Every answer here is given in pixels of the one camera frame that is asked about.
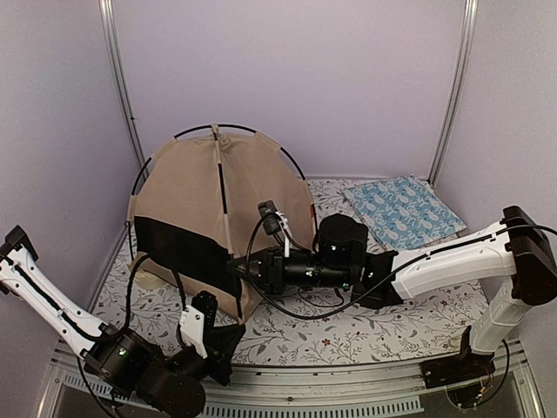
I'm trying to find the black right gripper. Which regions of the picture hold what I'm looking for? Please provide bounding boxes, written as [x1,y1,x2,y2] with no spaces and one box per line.
[227,244,352,294]

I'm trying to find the beige pet tent fabric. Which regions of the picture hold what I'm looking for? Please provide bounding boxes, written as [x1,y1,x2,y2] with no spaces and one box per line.
[128,125,317,323]

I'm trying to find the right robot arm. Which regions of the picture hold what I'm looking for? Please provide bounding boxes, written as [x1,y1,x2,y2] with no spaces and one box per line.
[226,205,556,380]

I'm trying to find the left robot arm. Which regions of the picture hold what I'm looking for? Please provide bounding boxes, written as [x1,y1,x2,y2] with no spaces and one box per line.
[1,226,245,417]

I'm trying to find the cream paw print bowl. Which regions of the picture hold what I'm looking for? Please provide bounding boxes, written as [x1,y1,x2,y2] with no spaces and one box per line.
[135,270,166,290]

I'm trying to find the blue snowman print cushion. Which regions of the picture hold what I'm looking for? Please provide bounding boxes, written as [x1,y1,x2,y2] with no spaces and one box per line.
[343,175,466,251]

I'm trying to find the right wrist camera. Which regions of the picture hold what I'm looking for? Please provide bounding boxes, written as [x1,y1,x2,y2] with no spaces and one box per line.
[258,200,291,258]

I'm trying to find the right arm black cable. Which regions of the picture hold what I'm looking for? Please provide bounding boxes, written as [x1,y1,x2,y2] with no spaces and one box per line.
[245,211,556,408]

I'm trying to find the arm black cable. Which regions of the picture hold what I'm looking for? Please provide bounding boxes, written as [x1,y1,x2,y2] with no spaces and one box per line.
[76,254,192,418]
[245,211,556,408]

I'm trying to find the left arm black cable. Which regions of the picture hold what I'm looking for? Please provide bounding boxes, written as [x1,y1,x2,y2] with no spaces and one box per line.
[76,254,192,418]

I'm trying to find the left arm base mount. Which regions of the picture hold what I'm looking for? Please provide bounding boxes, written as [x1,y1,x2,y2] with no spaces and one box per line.
[84,350,139,397]

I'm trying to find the aluminium front rail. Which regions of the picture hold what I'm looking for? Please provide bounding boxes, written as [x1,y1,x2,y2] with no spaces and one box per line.
[37,334,547,418]

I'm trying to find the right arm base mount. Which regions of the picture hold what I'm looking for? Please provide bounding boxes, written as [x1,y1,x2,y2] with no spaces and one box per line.
[419,326,495,388]

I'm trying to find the aluminium left corner post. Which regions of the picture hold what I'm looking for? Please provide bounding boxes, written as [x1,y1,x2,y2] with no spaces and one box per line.
[97,0,152,185]

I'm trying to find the aluminium corner post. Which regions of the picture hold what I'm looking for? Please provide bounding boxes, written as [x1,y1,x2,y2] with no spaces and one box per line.
[97,0,152,185]
[427,0,479,188]

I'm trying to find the aluminium right corner post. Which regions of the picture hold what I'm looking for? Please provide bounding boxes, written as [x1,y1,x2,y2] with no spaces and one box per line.
[427,0,479,188]

